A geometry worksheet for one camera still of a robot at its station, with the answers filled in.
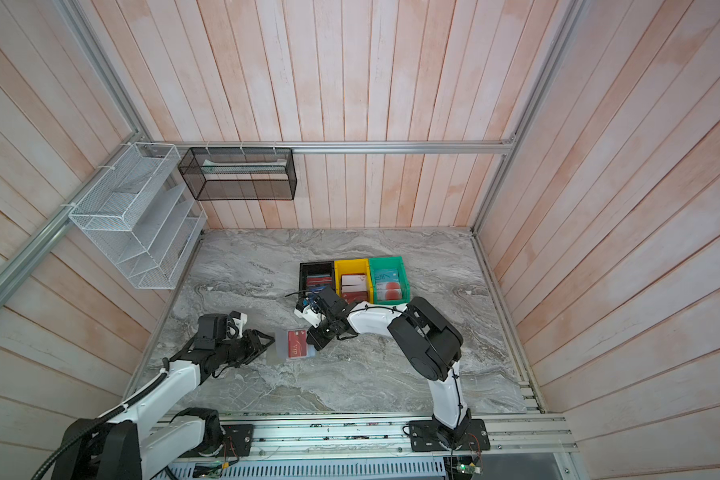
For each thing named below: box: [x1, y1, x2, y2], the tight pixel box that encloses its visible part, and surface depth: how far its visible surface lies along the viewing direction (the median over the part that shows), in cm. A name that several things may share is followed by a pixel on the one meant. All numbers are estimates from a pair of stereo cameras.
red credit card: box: [288, 330, 307, 358], surface depth 90 cm
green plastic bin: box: [369, 256, 411, 305], surface depth 103 cm
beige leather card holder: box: [266, 328, 316, 365], surface depth 89 cm
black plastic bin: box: [298, 261, 335, 300], surface depth 103 cm
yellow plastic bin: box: [334, 258, 374, 304], surface depth 104 cm
